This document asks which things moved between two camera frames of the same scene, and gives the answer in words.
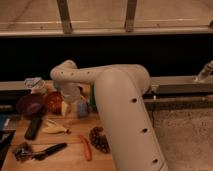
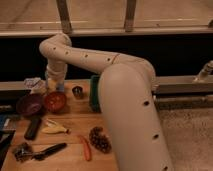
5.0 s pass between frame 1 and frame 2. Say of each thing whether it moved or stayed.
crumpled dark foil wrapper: stayed
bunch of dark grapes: stayed
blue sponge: moved
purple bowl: stayed
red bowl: stayed
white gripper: moved
